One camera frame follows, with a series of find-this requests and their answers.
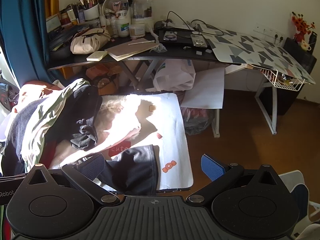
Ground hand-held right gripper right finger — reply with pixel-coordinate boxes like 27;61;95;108
186;154;283;205

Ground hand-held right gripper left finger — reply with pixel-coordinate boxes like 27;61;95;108
24;154;120;207

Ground dark navy garment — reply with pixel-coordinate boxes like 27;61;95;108
101;145;160;197

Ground green camouflage pants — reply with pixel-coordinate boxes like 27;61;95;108
21;78;98;167

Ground black garment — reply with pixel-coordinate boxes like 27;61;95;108
70;85;103;152

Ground black trash bag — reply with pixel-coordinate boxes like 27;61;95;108
180;106;215;135

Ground cream fleece garment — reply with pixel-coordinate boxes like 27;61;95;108
95;100;143;155

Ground white printed mat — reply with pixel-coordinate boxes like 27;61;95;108
49;92;194;193

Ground dark ribbed garment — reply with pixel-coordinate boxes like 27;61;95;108
1;85;92;175

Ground white paper sheet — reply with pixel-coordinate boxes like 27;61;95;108
180;66;225;109

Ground white chair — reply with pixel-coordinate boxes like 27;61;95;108
279;170;320;240

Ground orange cardboard box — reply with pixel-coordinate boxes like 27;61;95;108
85;64;119;95

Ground white plastic bag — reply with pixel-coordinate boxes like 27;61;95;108
153;59;197;92

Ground rust brown cloth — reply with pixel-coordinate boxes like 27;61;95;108
20;80;63;98

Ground small cream box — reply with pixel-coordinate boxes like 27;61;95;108
86;51;108;61

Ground black desk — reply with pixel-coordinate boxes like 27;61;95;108
47;25;250;93

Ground brown notebook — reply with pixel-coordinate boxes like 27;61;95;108
104;41;160;62

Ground cream pouch bag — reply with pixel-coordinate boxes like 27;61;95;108
70;27;111;55

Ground geometric patterned desk mat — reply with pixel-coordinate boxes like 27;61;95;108
195;24;316;84

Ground phone in clear case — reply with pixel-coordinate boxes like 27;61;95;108
190;34;207;48
163;31;179;43

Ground white pen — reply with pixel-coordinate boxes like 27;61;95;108
128;40;155;46

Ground stack of dark books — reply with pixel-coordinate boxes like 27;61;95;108
47;24;87;55

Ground white bottle green label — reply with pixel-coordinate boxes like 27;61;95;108
117;11;130;38

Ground white round container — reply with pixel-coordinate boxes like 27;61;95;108
131;20;146;38

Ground row of cosmetic bottles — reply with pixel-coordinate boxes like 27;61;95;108
60;2;85;27

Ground blue curtain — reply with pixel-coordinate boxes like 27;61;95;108
0;0;54;90

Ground cup of makeup brushes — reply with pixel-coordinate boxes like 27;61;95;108
76;0;100;22

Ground white cosmetic organiser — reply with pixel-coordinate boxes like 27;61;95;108
100;0;132;28

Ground clear lidded jar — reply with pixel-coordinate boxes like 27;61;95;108
131;0;153;22

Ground orange flowers in vase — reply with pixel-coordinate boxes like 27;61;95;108
291;12;316;42

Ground white desk frame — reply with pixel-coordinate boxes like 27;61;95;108
212;64;304;138

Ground white wire basket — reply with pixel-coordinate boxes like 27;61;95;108
249;64;305;91

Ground white wall socket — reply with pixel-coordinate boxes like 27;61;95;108
254;22;285;43

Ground black cable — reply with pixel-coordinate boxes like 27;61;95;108
166;11;225;37

